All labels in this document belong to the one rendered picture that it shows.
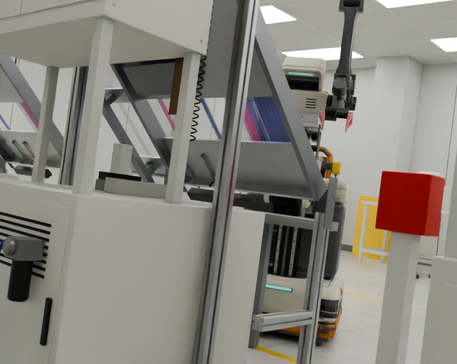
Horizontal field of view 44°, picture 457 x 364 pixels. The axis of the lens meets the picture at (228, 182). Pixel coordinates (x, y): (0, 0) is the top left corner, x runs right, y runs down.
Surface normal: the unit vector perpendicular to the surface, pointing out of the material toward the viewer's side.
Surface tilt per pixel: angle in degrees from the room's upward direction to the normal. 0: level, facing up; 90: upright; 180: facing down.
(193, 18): 90
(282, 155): 135
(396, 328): 90
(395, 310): 90
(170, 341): 90
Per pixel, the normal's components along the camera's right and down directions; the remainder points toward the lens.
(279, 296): -0.25, -0.05
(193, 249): 0.74, 0.08
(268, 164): -0.55, 0.63
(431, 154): -0.66, -0.10
